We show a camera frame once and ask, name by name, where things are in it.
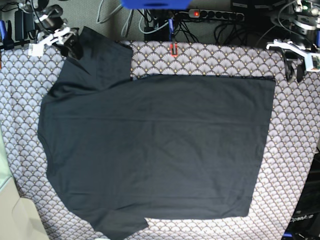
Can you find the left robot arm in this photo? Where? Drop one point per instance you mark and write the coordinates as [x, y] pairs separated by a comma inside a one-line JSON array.
[[300, 19]]

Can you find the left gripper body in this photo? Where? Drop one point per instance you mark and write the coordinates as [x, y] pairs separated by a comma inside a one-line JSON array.
[[311, 59]]

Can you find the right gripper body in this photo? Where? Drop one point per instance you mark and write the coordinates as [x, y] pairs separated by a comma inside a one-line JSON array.
[[56, 39]]

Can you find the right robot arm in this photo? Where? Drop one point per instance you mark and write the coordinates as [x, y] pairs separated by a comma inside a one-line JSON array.
[[53, 29]]

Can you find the blue plastic mount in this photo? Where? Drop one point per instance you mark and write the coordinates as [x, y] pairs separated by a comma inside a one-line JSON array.
[[156, 4]]

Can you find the red table clamp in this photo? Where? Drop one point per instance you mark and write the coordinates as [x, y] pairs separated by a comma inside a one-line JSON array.
[[174, 49]]

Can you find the beige cabinet at left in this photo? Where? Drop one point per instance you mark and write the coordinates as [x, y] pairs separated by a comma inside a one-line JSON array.
[[19, 218]]

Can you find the dark navy T-shirt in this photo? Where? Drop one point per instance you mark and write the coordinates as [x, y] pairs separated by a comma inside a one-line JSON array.
[[172, 147]]

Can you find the black power strip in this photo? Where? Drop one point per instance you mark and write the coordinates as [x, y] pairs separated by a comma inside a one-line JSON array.
[[216, 15]]

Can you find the black OpenArm box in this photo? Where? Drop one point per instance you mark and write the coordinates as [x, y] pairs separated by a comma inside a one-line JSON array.
[[305, 221]]

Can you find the fan patterned tablecloth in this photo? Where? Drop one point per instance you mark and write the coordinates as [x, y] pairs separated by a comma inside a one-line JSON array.
[[294, 132]]

